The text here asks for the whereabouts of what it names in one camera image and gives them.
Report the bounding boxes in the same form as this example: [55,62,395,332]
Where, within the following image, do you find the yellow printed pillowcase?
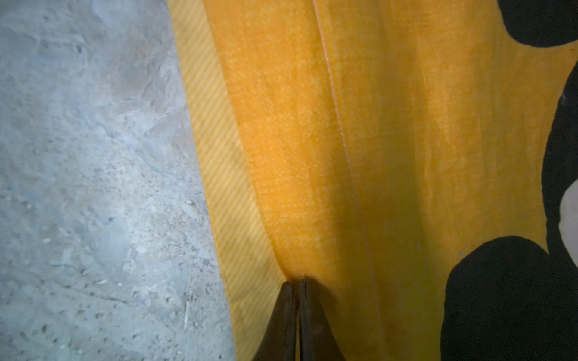
[168,1,577,360]

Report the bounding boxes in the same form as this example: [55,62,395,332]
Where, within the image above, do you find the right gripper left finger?
[253,282,298,361]

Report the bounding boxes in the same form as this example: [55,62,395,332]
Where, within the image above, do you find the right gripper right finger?
[299,278,345,361]

